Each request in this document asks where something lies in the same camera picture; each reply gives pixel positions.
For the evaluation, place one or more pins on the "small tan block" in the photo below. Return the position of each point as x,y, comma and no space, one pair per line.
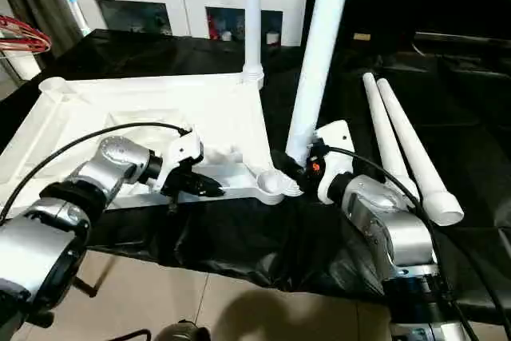
362,37

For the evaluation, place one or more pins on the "black work mat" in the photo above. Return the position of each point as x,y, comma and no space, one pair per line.
239,245

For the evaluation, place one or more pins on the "white plastic table leg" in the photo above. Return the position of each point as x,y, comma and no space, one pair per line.
419,157
387,133
319,53
253,13

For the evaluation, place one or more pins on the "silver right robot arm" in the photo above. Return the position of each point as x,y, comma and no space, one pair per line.
391,229

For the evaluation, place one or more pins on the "black folding table frame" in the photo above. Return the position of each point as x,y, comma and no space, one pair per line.
89,285

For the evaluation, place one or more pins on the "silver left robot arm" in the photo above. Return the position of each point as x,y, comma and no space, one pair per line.
88,189

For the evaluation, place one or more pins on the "white plastic table top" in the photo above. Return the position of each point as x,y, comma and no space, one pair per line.
128,117

